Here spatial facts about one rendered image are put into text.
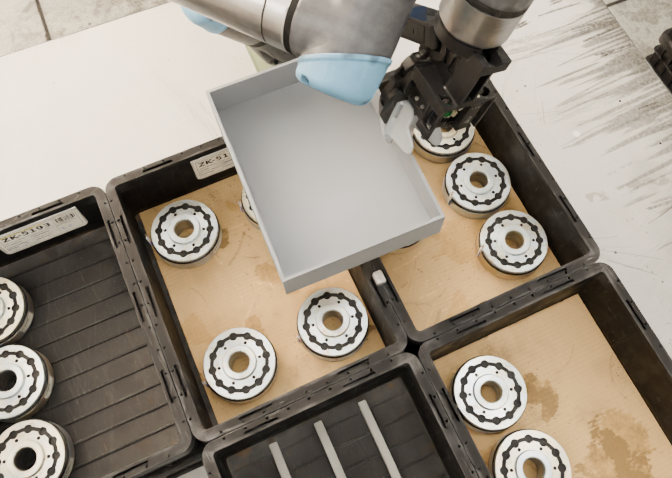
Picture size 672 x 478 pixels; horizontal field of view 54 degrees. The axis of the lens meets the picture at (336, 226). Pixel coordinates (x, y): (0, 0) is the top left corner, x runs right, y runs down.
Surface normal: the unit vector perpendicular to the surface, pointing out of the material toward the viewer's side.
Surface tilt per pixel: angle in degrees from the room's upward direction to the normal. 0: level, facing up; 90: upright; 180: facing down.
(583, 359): 0
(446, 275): 0
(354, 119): 2
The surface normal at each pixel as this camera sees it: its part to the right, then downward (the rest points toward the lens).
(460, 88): -0.86, 0.29
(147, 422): 0.00, -0.38
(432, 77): 0.26, -0.48
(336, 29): -0.30, 0.11
